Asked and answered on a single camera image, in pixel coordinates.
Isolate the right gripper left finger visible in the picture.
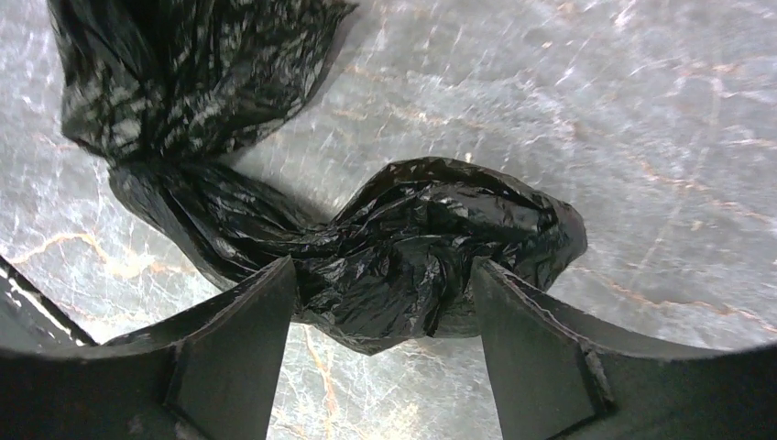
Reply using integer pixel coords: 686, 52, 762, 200
1, 258, 297, 439

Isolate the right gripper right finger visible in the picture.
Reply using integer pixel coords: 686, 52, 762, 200
472, 258, 776, 439

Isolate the black trash bag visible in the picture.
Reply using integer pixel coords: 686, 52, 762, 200
49, 1, 587, 355

